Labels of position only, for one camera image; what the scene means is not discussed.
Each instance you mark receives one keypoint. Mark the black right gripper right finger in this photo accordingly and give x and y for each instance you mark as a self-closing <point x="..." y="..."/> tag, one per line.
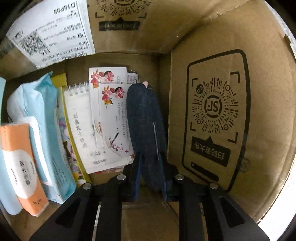
<point x="206" y="213"/>

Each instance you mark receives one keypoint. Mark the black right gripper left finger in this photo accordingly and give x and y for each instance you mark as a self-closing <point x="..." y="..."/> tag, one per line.
<point x="93" y="212"/>

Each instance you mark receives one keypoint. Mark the white floral bookmark card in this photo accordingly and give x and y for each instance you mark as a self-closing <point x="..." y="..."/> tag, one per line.
<point x="114" y="123"/>

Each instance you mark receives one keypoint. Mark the dark blue denim pencil case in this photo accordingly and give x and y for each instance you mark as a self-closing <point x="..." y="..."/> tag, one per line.
<point x="147" y="134"/>

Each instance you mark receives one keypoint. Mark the white spiral notepad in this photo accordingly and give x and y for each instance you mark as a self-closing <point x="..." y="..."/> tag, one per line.
<point x="77" y="102"/>

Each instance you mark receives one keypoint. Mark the colourful illustrated booklet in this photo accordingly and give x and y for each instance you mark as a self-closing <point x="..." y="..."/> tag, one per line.
<point x="74" y="161"/>

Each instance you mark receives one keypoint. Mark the light blue tissue pack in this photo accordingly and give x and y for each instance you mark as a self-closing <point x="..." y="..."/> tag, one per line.
<point x="9" y="199"/>

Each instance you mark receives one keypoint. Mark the orange white tissue pack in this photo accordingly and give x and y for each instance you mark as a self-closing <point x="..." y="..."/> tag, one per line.
<point x="19" y="161"/>

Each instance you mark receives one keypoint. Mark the blue wet wipes pack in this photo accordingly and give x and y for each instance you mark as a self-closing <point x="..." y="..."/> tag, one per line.
<point x="36" y="103"/>

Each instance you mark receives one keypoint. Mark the brown cardboard box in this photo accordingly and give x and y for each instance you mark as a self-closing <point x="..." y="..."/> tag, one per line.
<point x="225" y="77"/>

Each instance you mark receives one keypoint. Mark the white shipping label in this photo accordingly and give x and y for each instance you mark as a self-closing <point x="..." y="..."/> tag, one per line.
<point x="53" y="31"/>

